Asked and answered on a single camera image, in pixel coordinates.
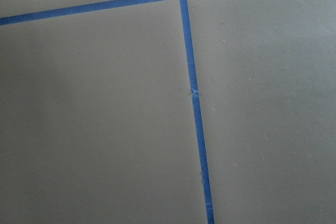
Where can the long blue tape strip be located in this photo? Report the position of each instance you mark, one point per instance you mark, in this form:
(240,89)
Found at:
(197,110)

